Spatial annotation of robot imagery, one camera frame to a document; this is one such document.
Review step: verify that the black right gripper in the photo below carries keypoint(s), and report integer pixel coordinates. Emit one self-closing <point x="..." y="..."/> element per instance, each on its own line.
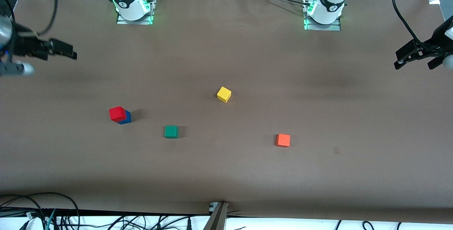
<point x="25" y="44"/>

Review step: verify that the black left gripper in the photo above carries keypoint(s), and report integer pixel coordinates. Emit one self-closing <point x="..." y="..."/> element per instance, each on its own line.
<point x="436" y="44"/>

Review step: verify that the red wooden block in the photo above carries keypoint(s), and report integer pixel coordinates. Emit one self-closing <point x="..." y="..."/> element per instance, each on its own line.
<point x="117" y="114"/>

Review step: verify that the blue wooden block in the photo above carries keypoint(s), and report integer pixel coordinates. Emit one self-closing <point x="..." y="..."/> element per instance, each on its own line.
<point x="126" y="119"/>

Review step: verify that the green wooden block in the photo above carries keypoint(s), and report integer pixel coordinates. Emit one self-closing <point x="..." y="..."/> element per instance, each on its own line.
<point x="171" y="132"/>

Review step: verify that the orange wooden block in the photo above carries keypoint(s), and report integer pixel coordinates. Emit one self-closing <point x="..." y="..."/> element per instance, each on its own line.
<point x="283" y="140"/>

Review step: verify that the yellow wooden block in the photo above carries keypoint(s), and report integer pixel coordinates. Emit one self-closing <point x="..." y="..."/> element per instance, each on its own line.
<point x="223" y="94"/>

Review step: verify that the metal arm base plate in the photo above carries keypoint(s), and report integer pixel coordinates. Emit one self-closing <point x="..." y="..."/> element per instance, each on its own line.
<point x="124" y="22"/>
<point x="311" y="27"/>

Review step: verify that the small metal post bracket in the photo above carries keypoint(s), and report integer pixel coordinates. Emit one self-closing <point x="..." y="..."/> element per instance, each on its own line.
<point x="212" y="207"/>

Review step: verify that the aluminium camera post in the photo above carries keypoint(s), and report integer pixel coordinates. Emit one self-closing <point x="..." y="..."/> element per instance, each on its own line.
<point x="216" y="219"/>

